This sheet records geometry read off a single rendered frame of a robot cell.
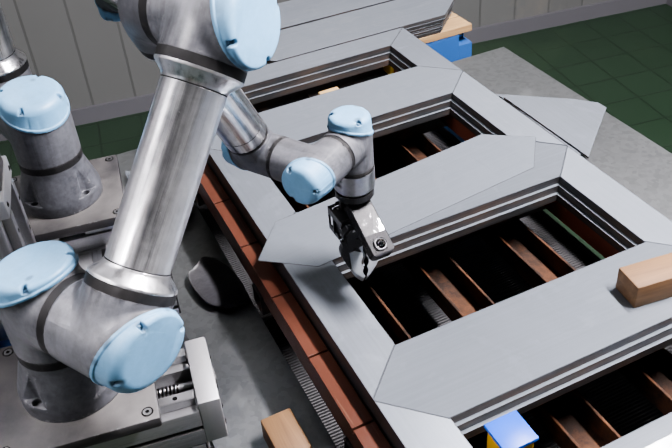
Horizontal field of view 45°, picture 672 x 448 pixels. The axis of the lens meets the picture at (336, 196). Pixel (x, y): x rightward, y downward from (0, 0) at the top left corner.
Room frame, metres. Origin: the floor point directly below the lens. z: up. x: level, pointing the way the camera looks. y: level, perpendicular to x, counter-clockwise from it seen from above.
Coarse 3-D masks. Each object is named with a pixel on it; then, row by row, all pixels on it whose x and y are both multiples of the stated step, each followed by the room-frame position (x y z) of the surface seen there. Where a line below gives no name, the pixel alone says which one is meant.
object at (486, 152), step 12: (468, 144) 1.61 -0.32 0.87; (480, 144) 1.61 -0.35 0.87; (492, 144) 1.60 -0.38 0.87; (480, 156) 1.56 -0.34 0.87; (492, 156) 1.55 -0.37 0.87; (504, 156) 1.55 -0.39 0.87; (492, 168) 1.51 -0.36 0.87; (504, 168) 1.50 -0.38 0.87; (516, 168) 1.50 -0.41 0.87; (528, 168) 1.49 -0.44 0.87
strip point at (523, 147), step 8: (488, 136) 1.64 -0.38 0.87; (496, 136) 1.64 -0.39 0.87; (504, 136) 1.63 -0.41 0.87; (512, 136) 1.63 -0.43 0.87; (520, 136) 1.63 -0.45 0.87; (528, 136) 1.62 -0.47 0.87; (504, 144) 1.60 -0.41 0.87; (512, 144) 1.60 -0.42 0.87; (520, 144) 1.59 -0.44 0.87; (528, 144) 1.59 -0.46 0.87; (512, 152) 1.56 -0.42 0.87; (520, 152) 1.56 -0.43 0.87; (528, 152) 1.56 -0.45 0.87; (528, 160) 1.52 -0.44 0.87
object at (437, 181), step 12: (408, 168) 1.53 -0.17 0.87; (420, 168) 1.53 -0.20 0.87; (432, 168) 1.53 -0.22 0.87; (420, 180) 1.48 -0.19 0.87; (432, 180) 1.48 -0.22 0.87; (444, 180) 1.48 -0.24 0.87; (456, 180) 1.47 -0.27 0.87; (432, 192) 1.43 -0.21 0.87; (444, 192) 1.43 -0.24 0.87; (456, 192) 1.43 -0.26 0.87; (468, 192) 1.42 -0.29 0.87
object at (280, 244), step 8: (272, 232) 1.34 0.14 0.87; (280, 232) 1.34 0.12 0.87; (272, 240) 1.31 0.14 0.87; (280, 240) 1.31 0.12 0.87; (288, 240) 1.31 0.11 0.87; (272, 248) 1.29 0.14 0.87; (280, 248) 1.29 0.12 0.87; (288, 248) 1.28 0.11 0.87; (296, 248) 1.28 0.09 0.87; (280, 256) 1.26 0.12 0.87; (288, 256) 1.26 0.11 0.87; (296, 256) 1.26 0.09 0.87; (304, 256) 1.25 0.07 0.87; (296, 264) 1.23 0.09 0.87; (304, 264) 1.23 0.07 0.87; (312, 264) 1.23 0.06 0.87
